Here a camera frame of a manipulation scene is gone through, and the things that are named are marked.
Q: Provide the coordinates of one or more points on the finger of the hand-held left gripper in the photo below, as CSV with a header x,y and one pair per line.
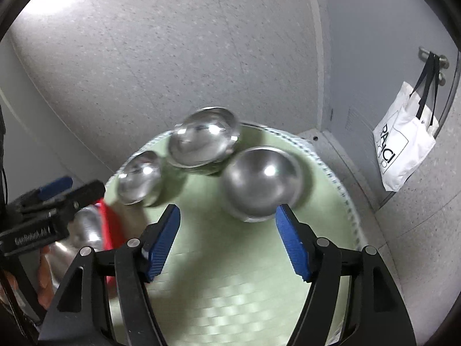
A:
x,y
56,184
84,191

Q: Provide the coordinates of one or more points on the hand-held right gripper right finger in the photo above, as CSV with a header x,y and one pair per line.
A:
x,y
292,245

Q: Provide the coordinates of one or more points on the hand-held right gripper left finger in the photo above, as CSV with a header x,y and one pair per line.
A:
x,y
164,241

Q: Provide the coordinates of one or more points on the red plastic basin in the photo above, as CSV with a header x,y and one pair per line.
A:
x,y
108,223

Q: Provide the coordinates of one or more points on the small steel bowl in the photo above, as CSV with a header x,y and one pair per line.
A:
x,y
138,180

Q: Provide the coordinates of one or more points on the large steel bowl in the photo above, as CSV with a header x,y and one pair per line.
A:
x,y
261,183

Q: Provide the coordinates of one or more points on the orange cloth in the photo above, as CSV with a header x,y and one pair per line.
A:
x,y
45,281

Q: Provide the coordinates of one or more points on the green woven table mat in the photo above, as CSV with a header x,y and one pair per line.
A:
x,y
230,281

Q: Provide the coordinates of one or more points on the white tote bag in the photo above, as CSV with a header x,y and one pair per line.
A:
x,y
403,144

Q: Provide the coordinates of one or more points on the grey door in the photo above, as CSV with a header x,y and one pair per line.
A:
x,y
378,61

